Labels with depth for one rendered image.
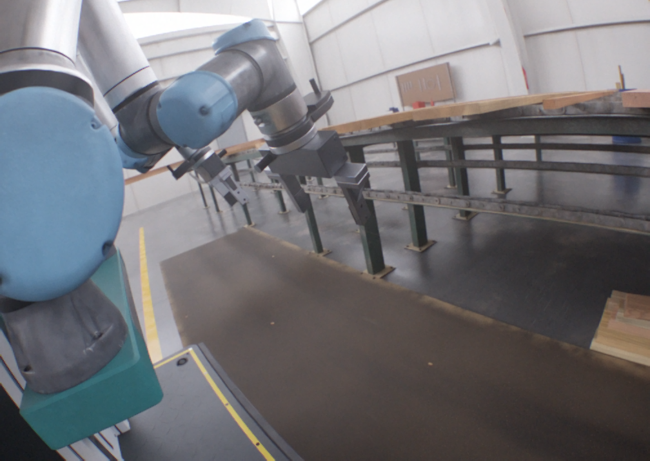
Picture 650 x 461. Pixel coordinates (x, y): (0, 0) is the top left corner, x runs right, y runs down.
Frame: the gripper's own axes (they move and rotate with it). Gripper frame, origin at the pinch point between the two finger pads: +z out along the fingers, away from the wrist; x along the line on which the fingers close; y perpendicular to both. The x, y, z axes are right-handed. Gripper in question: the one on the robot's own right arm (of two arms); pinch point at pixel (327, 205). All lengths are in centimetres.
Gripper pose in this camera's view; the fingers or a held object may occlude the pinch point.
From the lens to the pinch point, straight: 52.9
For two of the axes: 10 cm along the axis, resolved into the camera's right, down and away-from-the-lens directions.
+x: 7.4, 1.6, -6.6
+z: 3.8, 7.0, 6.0
